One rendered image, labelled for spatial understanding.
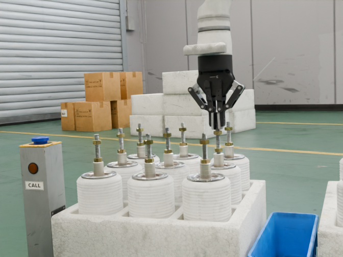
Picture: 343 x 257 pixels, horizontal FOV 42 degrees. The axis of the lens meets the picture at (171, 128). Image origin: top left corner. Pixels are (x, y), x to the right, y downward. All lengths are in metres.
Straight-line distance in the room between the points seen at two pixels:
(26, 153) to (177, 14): 6.55
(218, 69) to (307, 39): 5.33
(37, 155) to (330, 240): 0.64
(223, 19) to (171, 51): 6.59
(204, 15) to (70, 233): 0.53
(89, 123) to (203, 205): 3.77
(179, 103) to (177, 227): 2.79
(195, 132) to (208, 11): 2.61
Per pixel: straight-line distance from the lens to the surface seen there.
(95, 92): 4.70
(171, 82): 3.62
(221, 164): 0.98
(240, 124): 3.89
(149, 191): 0.88
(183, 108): 3.57
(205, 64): 0.94
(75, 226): 0.93
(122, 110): 4.77
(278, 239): 1.13
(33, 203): 1.08
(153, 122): 3.79
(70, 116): 4.85
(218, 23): 0.95
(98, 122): 4.56
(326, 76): 6.13
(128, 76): 4.88
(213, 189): 0.84
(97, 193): 0.93
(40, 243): 1.11
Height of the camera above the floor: 0.44
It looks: 6 degrees down
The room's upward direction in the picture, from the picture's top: 3 degrees counter-clockwise
